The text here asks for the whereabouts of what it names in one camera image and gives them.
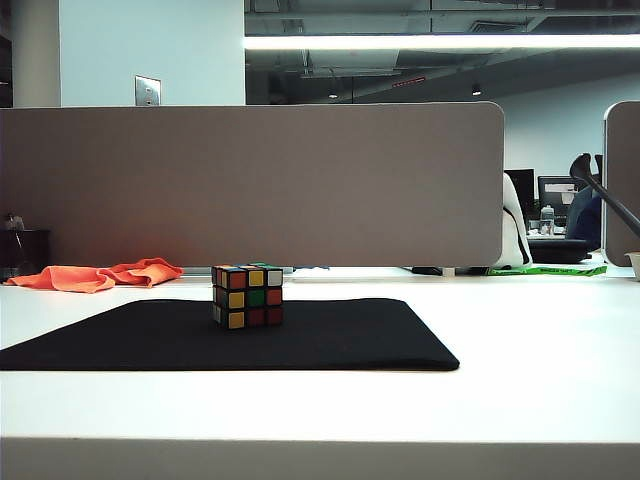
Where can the multicoloured Rubik's cube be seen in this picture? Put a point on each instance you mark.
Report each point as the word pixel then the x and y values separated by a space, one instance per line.
pixel 247 300

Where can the black mouse pad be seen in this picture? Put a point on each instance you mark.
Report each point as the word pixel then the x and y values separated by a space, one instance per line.
pixel 350 335

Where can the wide brown desk divider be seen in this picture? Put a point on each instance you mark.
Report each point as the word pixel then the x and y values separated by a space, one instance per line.
pixel 250 185

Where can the black flat device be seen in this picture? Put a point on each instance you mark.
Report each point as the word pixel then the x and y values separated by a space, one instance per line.
pixel 427 270

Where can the red lit sign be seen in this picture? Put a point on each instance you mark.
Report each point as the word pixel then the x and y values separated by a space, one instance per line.
pixel 409 82

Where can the black monitor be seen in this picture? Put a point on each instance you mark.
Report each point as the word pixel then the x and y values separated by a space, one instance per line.
pixel 522 185

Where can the black ceiling spotlight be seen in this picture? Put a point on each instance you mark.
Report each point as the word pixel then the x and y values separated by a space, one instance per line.
pixel 477 91

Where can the long ceiling light strip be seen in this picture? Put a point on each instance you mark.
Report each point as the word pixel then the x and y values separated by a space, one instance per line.
pixel 425 41

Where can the clear water bottle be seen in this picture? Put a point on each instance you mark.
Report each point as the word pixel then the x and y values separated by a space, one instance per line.
pixel 548 222

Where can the green tape strip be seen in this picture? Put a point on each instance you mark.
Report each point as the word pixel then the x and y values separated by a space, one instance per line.
pixel 550 270

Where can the orange cloth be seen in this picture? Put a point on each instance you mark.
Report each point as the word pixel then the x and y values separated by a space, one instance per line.
pixel 85 277

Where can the black round chair seat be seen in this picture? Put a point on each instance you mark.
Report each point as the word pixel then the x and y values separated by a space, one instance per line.
pixel 560 250

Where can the wide computer monitor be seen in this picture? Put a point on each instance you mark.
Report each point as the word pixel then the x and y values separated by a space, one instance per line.
pixel 557 192

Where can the person in blue top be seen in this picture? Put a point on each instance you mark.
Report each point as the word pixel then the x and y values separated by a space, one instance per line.
pixel 582 220

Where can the black angled pole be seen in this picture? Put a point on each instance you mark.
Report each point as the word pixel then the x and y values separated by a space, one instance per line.
pixel 615 202

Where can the white-edged brown desk divider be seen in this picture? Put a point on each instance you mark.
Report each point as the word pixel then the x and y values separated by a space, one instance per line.
pixel 625 190

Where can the beige bowl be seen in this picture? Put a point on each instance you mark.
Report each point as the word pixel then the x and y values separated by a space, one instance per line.
pixel 634 266

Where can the metal wall outlet plate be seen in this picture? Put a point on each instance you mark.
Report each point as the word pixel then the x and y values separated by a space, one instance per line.
pixel 148 91

